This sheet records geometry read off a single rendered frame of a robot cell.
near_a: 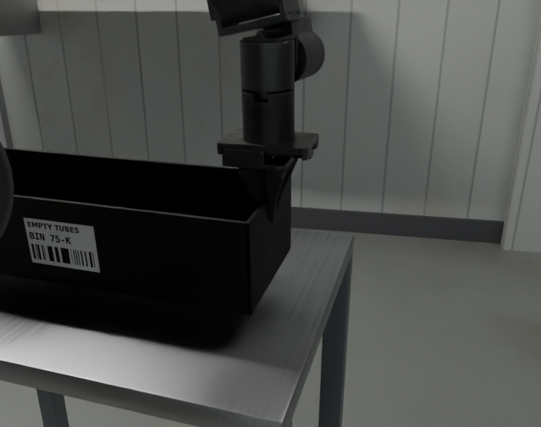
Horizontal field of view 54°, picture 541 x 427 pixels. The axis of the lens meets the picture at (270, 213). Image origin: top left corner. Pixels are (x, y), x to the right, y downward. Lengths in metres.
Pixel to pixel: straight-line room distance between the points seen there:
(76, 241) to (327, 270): 0.35
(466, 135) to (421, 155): 0.23
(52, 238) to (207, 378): 0.25
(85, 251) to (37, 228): 0.07
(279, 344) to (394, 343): 1.45
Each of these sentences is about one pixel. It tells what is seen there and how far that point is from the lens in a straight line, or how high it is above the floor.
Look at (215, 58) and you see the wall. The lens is 2.84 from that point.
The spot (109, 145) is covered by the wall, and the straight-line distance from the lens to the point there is 3.17.
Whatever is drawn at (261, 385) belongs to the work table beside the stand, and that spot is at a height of 0.80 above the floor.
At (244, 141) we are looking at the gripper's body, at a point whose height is 1.02.
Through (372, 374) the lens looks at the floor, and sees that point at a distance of 1.89.
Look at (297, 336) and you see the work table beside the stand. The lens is 0.63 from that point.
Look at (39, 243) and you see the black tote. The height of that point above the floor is 0.89.
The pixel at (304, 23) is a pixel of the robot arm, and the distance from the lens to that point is 0.64.
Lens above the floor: 1.16
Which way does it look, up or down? 22 degrees down
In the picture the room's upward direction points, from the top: straight up
